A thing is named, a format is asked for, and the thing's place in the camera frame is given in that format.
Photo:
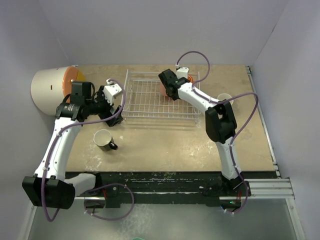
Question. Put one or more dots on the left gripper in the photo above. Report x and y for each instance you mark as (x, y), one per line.
(107, 115)

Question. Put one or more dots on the pink tumbler cup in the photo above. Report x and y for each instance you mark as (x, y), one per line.
(162, 90)

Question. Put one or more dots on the orange cup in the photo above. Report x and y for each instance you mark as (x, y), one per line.
(190, 78)

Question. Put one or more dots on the black faceted mug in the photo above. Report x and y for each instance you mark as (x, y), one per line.
(104, 140)

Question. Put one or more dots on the light blue mug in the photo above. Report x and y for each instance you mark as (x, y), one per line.
(223, 97)

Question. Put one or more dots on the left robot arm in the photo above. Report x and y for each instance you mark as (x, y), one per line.
(49, 187)

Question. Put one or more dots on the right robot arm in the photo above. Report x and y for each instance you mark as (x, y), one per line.
(220, 124)

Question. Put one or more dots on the round cream drawer cabinet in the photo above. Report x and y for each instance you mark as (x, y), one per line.
(50, 86)

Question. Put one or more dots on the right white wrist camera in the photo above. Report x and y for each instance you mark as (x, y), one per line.
(181, 71)

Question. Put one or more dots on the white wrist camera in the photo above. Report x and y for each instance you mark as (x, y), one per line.
(181, 71)
(111, 90)

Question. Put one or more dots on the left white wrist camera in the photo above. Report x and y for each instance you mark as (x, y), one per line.
(111, 90)

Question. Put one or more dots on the white wire dish rack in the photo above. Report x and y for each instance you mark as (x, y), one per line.
(144, 101)

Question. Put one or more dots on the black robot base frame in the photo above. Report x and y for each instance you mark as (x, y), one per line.
(159, 187)

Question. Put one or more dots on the aluminium frame rails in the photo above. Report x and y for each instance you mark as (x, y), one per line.
(262, 188)

